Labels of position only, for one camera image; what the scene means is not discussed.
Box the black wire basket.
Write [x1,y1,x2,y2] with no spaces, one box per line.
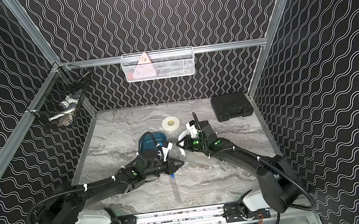
[30,66,92,128]

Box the white tape roll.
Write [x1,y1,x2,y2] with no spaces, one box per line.
[162,116,181,132]

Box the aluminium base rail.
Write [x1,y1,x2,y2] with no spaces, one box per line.
[56,192,314,224]

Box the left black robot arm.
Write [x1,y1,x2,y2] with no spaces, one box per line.
[26,149,184,224]

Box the clear wire basket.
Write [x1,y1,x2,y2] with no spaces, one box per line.
[120,46,196,82]

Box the blue capped test tube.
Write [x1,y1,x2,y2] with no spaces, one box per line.
[169,174,182,205]
[177,143,186,158]

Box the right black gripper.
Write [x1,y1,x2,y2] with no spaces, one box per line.
[175,133,209,154]

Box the pink triangular card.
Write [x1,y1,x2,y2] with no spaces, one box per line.
[132,52,157,80]

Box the teal plastic tray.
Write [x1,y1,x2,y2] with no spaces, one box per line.
[138,132,167,153]

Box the white wipe cloth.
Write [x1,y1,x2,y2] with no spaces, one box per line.
[177,130,191,143]

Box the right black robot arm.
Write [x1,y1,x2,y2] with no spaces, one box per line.
[177,120,317,213]

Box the black plastic case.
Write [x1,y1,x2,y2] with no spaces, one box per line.
[211,92,254,122]

